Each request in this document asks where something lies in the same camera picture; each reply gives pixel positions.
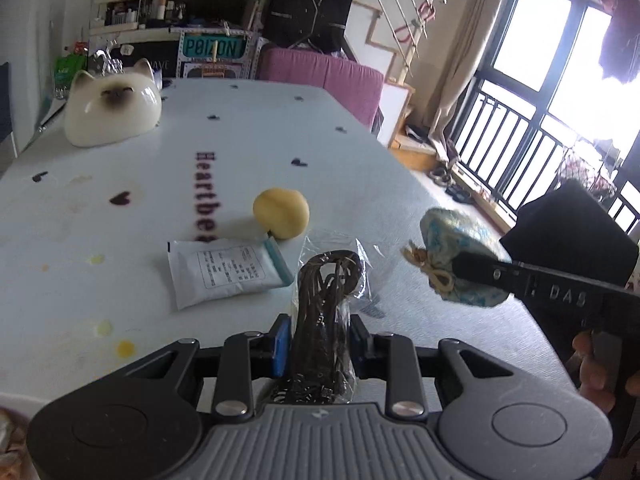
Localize black balcony railing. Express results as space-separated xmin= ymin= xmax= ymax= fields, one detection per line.
xmin=450 ymin=77 xmax=640 ymax=241

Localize person's right hand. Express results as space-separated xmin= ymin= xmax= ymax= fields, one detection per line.
xmin=569 ymin=330 xmax=617 ymax=414

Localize glass ornament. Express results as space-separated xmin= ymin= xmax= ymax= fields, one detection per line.
xmin=92 ymin=40 xmax=126 ymax=76

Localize white cat-shaped ceramic jar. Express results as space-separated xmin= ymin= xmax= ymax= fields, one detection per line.
xmin=64 ymin=57 xmax=163 ymax=148

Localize balcony window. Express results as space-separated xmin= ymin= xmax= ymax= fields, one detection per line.
xmin=450 ymin=0 xmax=640 ymax=241

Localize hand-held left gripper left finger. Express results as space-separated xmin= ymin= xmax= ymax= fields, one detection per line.
xmin=117 ymin=312 xmax=293 ymax=423

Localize black fabric chair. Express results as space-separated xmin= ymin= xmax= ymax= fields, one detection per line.
xmin=500 ymin=177 xmax=640 ymax=291

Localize blue floral fabric pouch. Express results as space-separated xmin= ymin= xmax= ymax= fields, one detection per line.
xmin=402 ymin=207 xmax=513 ymax=308

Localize teal framed sign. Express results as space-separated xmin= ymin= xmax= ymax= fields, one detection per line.
xmin=181 ymin=36 xmax=248 ymax=61

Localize bagged dark cords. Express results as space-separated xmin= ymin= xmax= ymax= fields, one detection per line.
xmin=272 ymin=232 xmax=386 ymax=406

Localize yellow squishy ball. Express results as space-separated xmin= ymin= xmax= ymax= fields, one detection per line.
xmin=252 ymin=187 xmax=311 ymax=240

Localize dark slipper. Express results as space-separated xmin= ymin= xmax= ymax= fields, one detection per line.
xmin=447 ymin=184 xmax=477 ymax=206

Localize black chalkboard sign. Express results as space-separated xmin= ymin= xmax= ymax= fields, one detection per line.
xmin=122 ymin=42 xmax=181 ymax=81

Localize green bag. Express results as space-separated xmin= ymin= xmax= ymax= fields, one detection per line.
xmin=54 ymin=52 xmax=88 ymax=98

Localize black vest with white trim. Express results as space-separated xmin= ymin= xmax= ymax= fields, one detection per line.
xmin=265 ymin=0 xmax=356 ymax=53

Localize beige curtain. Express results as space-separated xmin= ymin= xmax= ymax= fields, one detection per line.
xmin=430 ymin=0 xmax=511 ymax=146

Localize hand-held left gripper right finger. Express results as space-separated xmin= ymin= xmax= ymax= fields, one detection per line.
xmin=349 ymin=314 xmax=518 ymax=420

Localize white cosmetics shelf organizer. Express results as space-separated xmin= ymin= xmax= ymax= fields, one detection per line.
xmin=90 ymin=0 xmax=146 ymax=36

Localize white sachet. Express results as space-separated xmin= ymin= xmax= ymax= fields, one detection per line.
xmin=167 ymin=239 xmax=295 ymax=311

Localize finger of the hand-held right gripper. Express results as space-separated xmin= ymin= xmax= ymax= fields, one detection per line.
xmin=452 ymin=251 xmax=531 ymax=295

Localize pink mattress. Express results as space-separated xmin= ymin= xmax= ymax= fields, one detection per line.
xmin=257 ymin=46 xmax=385 ymax=131

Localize dark hanging garment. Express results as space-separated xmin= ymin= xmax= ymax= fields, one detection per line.
xmin=597 ymin=0 xmax=640 ymax=83

